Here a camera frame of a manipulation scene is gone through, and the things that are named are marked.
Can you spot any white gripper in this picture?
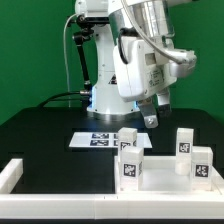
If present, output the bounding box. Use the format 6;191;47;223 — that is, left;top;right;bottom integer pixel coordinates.
113;38;197;128

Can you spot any white square table top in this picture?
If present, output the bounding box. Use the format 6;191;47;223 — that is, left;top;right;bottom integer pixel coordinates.
115;156;224;195

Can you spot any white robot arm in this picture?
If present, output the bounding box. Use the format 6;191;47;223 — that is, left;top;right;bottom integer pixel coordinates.
75;0;197;128

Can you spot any white marker tag sheet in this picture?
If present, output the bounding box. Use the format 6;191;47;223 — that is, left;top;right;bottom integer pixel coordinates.
69;132;152;148

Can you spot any white U-shaped obstacle fence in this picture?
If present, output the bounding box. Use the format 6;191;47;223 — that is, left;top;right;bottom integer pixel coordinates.
0;159;224;219

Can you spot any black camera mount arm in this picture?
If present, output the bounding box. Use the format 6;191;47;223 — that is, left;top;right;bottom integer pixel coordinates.
72;29;92;90

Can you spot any black cable at base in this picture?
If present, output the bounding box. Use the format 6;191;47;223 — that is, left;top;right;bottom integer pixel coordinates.
36;89;92;108

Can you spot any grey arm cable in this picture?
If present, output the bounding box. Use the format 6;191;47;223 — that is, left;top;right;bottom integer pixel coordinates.
120;0;188;65

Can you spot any grey camera cable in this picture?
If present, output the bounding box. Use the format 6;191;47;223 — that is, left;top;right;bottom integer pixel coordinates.
62;13;78;108

